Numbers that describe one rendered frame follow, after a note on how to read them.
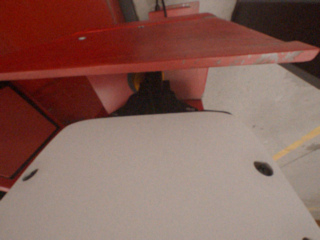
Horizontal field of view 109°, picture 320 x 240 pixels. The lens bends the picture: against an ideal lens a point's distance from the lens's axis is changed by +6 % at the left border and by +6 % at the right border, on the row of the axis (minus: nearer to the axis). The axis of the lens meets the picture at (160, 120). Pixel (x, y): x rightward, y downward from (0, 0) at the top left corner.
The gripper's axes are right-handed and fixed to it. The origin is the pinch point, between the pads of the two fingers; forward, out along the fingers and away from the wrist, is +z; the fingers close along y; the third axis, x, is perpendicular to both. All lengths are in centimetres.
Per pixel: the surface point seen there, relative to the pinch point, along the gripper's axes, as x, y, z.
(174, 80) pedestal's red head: -1.2, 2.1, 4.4
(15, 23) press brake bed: 6.2, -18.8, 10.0
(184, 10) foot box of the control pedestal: 3, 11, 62
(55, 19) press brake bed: 6.0, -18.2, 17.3
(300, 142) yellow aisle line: -116, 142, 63
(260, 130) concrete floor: -97, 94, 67
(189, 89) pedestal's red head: -2.6, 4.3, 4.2
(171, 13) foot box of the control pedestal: 2, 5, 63
